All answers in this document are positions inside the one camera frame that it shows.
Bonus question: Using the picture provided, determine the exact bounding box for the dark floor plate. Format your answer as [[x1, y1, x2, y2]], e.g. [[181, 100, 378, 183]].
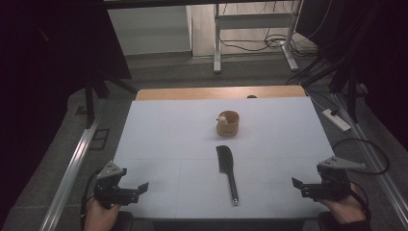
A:
[[88, 128, 111, 151]]

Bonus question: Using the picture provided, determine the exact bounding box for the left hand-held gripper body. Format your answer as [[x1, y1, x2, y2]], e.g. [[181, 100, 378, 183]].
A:
[[93, 160, 140, 210]]

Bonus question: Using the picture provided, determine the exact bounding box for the black comb with handle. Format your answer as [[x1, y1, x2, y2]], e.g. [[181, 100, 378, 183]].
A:
[[216, 144, 240, 206]]

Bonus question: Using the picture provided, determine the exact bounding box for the tangle of black floor cables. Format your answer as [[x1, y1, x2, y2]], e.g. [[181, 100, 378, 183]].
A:
[[219, 0, 335, 86]]

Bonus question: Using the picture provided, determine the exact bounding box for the black tripod stand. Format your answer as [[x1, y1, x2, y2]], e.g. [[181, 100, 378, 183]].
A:
[[84, 71, 140, 130]]

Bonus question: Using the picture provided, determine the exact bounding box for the black curtain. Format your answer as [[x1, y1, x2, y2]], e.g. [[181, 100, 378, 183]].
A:
[[0, 0, 133, 222], [294, 0, 408, 152]]

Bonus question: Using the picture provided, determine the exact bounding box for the person's right hand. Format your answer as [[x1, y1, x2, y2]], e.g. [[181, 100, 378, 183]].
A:
[[317, 182, 368, 225]]

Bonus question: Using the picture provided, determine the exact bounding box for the white power strip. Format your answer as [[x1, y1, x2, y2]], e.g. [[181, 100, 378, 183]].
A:
[[321, 108, 352, 133]]

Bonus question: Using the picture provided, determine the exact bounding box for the white metal desk frame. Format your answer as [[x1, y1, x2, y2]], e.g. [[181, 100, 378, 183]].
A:
[[213, 0, 304, 75]]

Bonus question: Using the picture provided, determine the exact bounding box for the person's dark clothed leg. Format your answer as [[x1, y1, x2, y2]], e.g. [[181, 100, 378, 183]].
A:
[[112, 210, 135, 231], [317, 211, 336, 231]]

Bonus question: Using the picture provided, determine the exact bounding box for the black metal stand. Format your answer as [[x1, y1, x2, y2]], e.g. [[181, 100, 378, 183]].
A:
[[299, 54, 370, 124]]

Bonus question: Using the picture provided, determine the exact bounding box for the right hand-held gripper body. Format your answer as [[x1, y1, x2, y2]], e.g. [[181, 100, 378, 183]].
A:
[[301, 155, 368, 202]]

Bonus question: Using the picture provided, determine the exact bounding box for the white table mat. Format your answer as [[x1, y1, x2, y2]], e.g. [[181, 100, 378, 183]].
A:
[[113, 96, 337, 220]]

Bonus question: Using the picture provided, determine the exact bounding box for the person's left hand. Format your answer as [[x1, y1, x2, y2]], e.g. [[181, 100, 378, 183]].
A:
[[83, 196, 122, 231]]

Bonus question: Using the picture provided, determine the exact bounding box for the wooden cup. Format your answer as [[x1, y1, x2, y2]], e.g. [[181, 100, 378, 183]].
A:
[[216, 110, 241, 138]]

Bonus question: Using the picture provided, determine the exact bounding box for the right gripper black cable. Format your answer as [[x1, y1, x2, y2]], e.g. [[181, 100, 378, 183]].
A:
[[331, 138, 391, 222]]

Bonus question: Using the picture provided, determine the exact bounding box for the aluminium floor rail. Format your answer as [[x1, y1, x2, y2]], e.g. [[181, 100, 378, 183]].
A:
[[38, 112, 103, 231], [331, 92, 408, 227]]

